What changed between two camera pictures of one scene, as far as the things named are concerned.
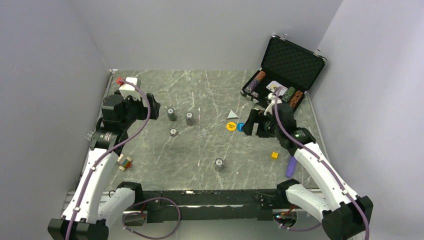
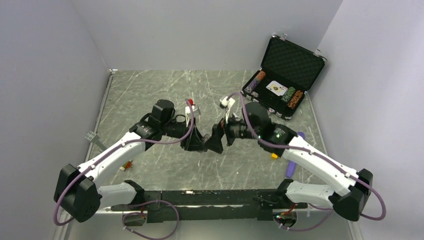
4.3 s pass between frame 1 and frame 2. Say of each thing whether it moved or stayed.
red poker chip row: stayed
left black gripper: moved
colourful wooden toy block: stayed
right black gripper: moved
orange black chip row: stayed
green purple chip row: stayed
